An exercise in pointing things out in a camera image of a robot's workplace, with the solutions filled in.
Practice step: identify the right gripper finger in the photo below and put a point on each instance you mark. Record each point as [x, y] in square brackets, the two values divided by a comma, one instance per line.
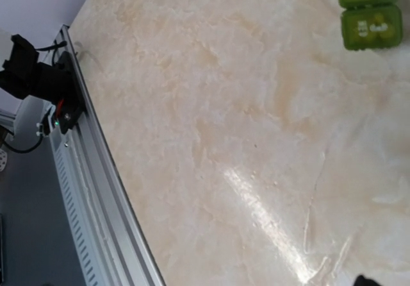
[361, 280]

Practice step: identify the green pill organizer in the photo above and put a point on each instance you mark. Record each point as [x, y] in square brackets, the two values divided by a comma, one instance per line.
[371, 24]

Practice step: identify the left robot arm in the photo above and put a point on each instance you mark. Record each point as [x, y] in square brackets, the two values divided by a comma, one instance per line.
[24, 75]

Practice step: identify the front aluminium rail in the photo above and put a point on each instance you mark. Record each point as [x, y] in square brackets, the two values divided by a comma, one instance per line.
[109, 242]

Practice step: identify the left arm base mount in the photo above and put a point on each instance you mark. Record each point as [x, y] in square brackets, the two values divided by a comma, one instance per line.
[70, 107]

